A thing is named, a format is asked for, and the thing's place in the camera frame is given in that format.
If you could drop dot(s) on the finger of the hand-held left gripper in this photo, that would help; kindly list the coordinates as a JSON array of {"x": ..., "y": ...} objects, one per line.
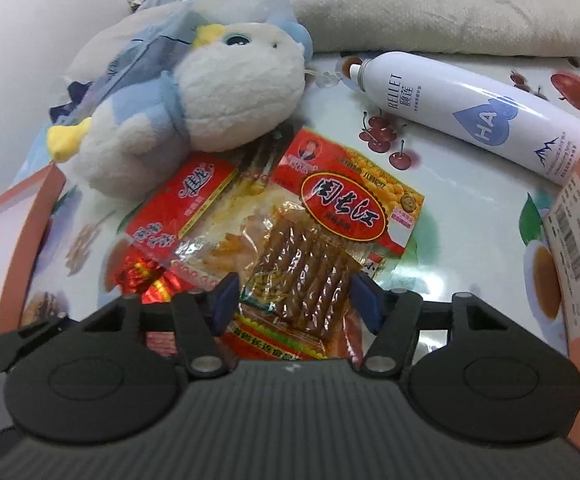
[{"x": 0, "y": 355}]

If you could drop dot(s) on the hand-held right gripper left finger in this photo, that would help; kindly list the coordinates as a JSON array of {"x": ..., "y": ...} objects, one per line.
[{"x": 225, "y": 296}]

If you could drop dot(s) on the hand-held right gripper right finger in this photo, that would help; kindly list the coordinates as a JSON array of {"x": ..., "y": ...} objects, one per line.
[{"x": 364, "y": 296}]

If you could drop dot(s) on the red yellow dried tofu packet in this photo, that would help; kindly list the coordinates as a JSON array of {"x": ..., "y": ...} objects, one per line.
[{"x": 340, "y": 205}]

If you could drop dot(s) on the red white clear packet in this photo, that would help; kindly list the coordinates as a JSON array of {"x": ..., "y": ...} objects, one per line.
[{"x": 190, "y": 190}]

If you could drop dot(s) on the pink box lid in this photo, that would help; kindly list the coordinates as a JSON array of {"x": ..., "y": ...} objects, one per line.
[{"x": 15, "y": 240}]

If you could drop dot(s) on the orange red packet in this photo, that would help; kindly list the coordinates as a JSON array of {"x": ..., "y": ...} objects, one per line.
[{"x": 270, "y": 345}]

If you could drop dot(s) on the red foil packet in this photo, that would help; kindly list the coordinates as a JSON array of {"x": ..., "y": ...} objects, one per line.
[{"x": 145, "y": 275}]

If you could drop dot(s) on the printed bed sheet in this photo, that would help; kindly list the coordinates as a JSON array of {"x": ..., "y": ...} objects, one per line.
[{"x": 469, "y": 200}]

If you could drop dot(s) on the white blue penguin plush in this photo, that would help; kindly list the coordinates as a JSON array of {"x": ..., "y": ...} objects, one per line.
[{"x": 230, "y": 95}]

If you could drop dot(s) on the white spray bottle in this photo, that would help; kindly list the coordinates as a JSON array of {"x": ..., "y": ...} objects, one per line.
[{"x": 469, "y": 105}]

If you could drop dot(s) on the grey duvet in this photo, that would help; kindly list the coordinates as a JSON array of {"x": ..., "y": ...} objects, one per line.
[{"x": 444, "y": 5}]

